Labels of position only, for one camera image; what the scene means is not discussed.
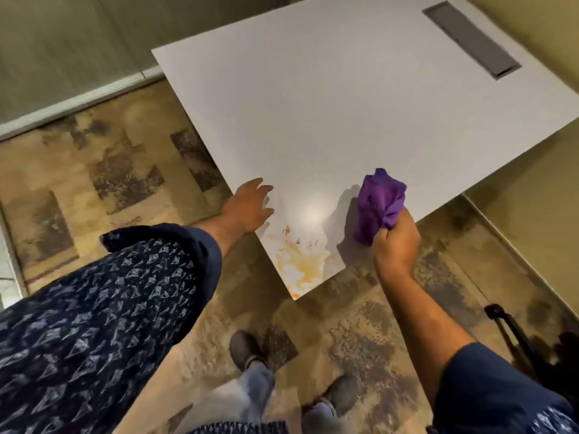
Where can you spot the person's left thumb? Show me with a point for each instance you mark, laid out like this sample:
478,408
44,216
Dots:
267,214

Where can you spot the black chair base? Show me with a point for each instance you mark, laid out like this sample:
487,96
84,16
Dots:
533,352

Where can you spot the person's right fingers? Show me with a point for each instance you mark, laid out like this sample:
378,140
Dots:
392,230

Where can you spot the grey left shoe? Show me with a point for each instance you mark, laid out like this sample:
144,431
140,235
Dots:
244,348

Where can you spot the light blue jeans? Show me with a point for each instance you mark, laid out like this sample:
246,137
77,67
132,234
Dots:
258,386

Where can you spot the person's right hand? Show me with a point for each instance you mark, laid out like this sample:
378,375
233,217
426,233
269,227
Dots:
398,248

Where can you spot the grey right shoe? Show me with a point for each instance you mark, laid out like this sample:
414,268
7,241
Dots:
340,393

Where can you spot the orange spill stain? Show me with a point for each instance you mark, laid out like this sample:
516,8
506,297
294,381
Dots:
298,262

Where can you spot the purple cleaning cloth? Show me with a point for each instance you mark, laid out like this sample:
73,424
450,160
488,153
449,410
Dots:
379,205

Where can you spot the navy patterned shirt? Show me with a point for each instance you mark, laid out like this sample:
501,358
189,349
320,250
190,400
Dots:
90,334

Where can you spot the person's right forearm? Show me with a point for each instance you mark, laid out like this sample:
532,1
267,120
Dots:
420,320

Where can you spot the person's left hand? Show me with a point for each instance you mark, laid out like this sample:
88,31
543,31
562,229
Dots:
246,207

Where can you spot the person's left forearm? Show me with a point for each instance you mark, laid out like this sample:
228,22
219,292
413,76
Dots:
217,232

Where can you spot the grey shoe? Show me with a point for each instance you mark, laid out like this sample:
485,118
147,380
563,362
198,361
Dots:
340,393
244,348

